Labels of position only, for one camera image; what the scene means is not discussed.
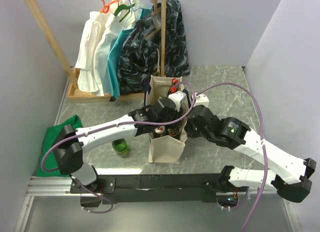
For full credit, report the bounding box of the silver blue energy drink can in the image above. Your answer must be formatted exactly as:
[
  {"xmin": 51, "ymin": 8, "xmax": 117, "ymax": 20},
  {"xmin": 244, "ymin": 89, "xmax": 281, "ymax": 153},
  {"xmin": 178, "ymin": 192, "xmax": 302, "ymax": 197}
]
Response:
[{"xmin": 153, "ymin": 125, "xmax": 166, "ymax": 139}]

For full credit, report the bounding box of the green cloth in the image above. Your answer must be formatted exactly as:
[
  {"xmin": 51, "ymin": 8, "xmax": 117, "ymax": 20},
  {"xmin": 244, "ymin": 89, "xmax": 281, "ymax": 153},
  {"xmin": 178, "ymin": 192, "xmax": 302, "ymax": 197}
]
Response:
[{"xmin": 35, "ymin": 115, "xmax": 83, "ymax": 177}]

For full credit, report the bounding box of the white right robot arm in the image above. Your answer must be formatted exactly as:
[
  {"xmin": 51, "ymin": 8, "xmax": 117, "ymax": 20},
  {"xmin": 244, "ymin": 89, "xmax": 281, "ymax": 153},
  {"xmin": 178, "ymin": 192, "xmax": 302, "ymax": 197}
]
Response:
[{"xmin": 187, "ymin": 105, "xmax": 317, "ymax": 203}]

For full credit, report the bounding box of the aluminium rail frame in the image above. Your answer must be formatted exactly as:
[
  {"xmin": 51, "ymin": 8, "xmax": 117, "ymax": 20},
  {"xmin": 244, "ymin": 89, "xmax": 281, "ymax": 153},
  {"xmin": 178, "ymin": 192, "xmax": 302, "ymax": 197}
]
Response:
[{"xmin": 14, "ymin": 176, "xmax": 302, "ymax": 232}]

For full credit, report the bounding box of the cola bottle front red cap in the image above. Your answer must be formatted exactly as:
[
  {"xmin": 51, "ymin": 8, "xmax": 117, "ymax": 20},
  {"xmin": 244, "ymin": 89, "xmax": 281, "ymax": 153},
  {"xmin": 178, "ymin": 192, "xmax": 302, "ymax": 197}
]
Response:
[{"xmin": 168, "ymin": 86, "xmax": 178, "ymax": 95}]

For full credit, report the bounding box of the white ruffled shirt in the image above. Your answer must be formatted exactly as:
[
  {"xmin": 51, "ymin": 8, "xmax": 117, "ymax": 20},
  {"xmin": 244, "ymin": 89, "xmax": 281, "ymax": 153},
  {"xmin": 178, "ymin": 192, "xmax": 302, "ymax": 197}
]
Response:
[{"xmin": 75, "ymin": 11, "xmax": 109, "ymax": 96}]

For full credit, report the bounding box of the green bottle front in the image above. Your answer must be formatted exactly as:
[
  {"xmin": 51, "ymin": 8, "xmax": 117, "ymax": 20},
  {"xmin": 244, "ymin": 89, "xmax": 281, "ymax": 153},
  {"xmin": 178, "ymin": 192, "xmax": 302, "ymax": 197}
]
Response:
[{"xmin": 111, "ymin": 138, "xmax": 129, "ymax": 155}]

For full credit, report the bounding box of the teal shirt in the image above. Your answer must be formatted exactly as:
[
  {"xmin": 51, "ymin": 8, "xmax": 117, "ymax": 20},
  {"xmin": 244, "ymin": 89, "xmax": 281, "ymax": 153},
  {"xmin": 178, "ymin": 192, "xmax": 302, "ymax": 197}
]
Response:
[{"xmin": 106, "ymin": 8, "xmax": 151, "ymax": 99}]

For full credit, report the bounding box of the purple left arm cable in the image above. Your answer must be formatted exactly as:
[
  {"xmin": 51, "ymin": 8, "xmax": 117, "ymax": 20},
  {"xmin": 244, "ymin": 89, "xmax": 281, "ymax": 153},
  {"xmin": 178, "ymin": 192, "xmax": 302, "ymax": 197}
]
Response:
[{"xmin": 40, "ymin": 81, "xmax": 196, "ymax": 214}]

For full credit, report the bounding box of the wooden clothes rack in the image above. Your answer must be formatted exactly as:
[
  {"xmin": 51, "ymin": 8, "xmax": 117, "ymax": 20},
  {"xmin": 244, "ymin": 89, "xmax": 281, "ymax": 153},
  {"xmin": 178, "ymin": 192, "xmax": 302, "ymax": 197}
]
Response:
[{"xmin": 24, "ymin": 0, "xmax": 167, "ymax": 102}]

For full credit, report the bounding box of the beige canvas tote bag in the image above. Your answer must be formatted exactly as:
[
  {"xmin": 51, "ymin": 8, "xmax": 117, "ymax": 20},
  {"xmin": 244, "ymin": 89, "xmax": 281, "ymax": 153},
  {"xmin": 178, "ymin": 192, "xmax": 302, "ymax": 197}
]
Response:
[{"xmin": 144, "ymin": 76, "xmax": 187, "ymax": 164}]

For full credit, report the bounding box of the orange hanger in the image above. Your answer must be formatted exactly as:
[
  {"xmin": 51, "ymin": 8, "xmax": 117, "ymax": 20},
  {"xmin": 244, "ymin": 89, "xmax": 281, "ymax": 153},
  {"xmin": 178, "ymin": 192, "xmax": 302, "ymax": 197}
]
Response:
[{"xmin": 99, "ymin": 0, "xmax": 119, "ymax": 14}]

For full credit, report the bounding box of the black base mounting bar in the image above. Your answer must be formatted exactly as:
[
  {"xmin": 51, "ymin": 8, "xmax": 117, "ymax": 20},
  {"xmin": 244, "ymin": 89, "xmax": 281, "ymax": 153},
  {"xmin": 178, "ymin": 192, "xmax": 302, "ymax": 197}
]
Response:
[{"xmin": 70, "ymin": 173, "xmax": 249, "ymax": 214}]

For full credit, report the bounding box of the blue wire hanger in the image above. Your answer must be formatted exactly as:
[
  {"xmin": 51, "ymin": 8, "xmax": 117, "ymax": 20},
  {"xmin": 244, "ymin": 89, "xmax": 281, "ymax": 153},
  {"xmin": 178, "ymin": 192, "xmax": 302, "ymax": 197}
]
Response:
[{"xmin": 122, "ymin": 0, "xmax": 145, "ymax": 30}]

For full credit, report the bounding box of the pale white blouse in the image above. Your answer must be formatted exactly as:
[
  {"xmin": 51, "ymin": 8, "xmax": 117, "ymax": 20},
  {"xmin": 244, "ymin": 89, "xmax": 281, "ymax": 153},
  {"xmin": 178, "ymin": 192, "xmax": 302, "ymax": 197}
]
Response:
[{"xmin": 93, "ymin": 0, "xmax": 130, "ymax": 96}]

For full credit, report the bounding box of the wooden hanger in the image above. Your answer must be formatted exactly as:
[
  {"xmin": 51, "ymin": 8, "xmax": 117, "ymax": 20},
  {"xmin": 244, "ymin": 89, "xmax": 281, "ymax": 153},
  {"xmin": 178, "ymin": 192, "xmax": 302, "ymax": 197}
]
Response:
[{"xmin": 144, "ymin": 0, "xmax": 161, "ymax": 40}]

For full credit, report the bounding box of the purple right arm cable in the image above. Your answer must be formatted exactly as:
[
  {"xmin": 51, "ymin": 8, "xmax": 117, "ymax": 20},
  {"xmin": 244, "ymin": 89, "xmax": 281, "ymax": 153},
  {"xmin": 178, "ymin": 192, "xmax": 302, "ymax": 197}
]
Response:
[{"xmin": 197, "ymin": 81, "xmax": 270, "ymax": 232}]

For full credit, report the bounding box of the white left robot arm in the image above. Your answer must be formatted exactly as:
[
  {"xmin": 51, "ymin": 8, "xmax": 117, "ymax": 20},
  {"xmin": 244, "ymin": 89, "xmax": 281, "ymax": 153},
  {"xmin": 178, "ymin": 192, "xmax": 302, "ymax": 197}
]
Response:
[{"xmin": 53, "ymin": 97, "xmax": 183, "ymax": 193}]

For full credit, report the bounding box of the green hanger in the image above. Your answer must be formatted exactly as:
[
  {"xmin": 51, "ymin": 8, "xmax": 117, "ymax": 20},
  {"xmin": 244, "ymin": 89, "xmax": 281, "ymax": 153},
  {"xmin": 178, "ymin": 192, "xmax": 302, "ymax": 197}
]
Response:
[{"xmin": 113, "ymin": 4, "xmax": 131, "ymax": 23}]

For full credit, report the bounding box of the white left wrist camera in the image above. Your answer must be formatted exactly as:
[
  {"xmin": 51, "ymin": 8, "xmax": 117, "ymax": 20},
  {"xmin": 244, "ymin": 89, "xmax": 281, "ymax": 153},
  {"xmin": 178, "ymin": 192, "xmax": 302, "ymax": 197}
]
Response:
[{"xmin": 168, "ymin": 91, "xmax": 189, "ymax": 112}]

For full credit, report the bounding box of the green bottle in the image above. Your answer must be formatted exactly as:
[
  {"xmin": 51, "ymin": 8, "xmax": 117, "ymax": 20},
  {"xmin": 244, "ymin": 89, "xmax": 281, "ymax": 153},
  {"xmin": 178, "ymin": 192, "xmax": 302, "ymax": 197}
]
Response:
[
  {"xmin": 111, "ymin": 138, "xmax": 129, "ymax": 155},
  {"xmin": 167, "ymin": 128, "xmax": 181, "ymax": 140}
]

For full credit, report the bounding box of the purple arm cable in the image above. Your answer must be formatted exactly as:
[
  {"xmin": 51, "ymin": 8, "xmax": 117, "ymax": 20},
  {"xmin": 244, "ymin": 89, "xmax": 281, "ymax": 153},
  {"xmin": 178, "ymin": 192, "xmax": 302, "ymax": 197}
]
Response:
[
  {"xmin": 40, "ymin": 81, "xmax": 196, "ymax": 214},
  {"xmin": 197, "ymin": 81, "xmax": 270, "ymax": 232}
]

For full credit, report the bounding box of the dark patterned shirt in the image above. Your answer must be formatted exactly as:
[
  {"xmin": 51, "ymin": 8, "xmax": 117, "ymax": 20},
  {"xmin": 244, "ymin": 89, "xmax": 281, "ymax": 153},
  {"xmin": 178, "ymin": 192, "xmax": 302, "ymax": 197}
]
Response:
[{"xmin": 117, "ymin": 0, "xmax": 190, "ymax": 95}]

